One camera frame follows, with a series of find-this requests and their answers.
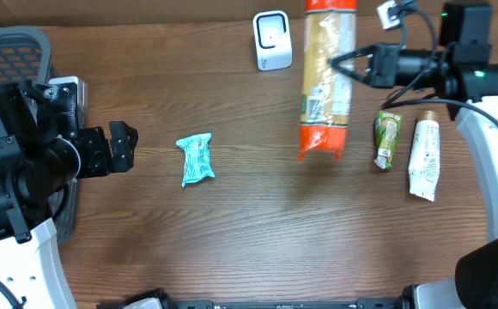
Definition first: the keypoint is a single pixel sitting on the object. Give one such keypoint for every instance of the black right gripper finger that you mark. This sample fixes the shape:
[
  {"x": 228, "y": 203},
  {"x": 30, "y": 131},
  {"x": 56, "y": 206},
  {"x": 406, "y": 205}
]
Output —
[
  {"x": 391, "y": 13},
  {"x": 336, "y": 63}
]

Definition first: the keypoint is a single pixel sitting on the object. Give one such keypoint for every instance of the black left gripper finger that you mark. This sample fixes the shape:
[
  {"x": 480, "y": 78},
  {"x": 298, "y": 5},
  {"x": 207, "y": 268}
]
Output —
[
  {"x": 123, "y": 135},
  {"x": 122, "y": 155}
]

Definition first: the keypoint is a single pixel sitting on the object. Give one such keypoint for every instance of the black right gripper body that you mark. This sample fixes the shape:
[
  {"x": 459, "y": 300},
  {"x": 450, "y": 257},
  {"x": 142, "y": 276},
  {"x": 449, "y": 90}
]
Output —
[{"x": 402, "y": 67}]

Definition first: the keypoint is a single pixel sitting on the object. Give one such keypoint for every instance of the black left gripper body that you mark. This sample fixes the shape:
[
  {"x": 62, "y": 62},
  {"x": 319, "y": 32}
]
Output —
[{"x": 95, "y": 159}]

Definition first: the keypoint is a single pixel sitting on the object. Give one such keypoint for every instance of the orange spaghetti packet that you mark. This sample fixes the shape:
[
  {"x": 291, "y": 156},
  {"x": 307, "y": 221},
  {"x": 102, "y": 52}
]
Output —
[{"x": 329, "y": 31}]

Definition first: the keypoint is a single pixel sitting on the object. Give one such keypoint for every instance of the green snack packet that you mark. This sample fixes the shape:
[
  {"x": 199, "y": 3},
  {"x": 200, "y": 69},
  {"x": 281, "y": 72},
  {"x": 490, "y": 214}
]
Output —
[{"x": 386, "y": 130}]

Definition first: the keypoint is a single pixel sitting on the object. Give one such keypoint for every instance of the mint green wipes packet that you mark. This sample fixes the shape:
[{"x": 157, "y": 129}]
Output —
[{"x": 197, "y": 166}]

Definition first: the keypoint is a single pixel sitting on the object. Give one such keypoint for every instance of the white tube with gold cap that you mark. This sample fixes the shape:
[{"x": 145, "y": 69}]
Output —
[{"x": 424, "y": 164}]

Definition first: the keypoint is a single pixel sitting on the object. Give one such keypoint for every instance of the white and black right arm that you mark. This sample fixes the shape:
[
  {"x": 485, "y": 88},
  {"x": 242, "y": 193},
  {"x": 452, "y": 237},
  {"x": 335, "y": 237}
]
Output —
[{"x": 462, "y": 77}]

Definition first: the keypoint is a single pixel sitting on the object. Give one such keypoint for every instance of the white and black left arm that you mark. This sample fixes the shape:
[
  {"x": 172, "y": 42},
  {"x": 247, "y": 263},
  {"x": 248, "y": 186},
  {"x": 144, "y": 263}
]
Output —
[{"x": 42, "y": 150}]

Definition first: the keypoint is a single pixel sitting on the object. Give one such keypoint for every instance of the white barcode scanner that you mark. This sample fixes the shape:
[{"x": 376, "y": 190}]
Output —
[{"x": 272, "y": 37}]

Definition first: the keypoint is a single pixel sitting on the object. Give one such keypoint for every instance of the grey plastic shopping basket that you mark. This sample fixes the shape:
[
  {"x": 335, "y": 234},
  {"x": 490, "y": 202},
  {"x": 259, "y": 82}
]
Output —
[{"x": 25, "y": 54}]

